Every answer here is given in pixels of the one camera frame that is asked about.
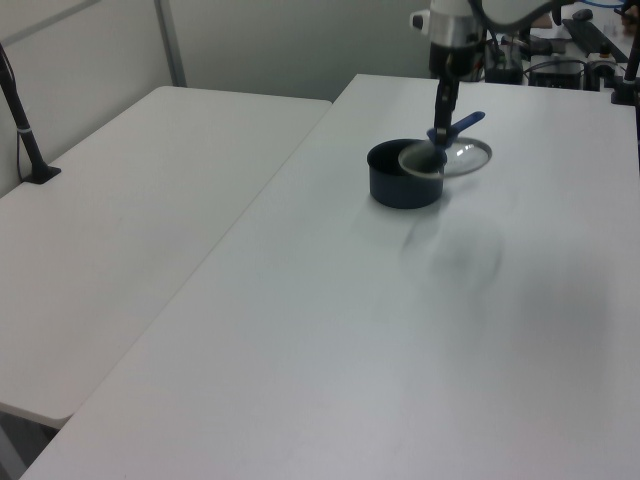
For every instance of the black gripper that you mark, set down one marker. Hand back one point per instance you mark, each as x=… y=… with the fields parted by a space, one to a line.
x=455 y=62

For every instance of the glass lid with blue knob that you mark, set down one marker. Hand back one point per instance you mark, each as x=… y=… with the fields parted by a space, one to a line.
x=465 y=157

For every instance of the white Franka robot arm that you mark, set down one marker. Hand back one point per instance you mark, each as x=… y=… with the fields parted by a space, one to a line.
x=457 y=22

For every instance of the dark blue saucepan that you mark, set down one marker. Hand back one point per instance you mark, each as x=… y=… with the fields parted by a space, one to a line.
x=395 y=187

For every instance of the black electronics box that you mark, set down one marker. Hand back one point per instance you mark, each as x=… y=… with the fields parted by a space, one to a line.
x=557 y=74

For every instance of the black keyboard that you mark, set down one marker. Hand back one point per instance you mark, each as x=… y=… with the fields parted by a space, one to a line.
x=595 y=37

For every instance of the black computer mouse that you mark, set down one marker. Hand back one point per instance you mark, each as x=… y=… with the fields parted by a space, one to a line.
x=582 y=14

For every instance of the black camera pole clamp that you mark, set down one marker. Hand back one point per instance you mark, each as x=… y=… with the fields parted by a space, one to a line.
x=625 y=85

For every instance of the black camera pole with base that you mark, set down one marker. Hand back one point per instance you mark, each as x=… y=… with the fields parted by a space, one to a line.
x=25 y=140

